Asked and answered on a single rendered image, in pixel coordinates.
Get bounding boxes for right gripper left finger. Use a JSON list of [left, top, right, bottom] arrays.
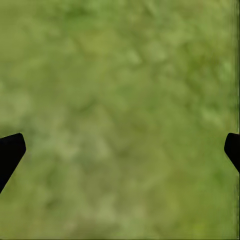
[[0, 133, 26, 193]]

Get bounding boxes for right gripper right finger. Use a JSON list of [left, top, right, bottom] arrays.
[[224, 133, 240, 173]]

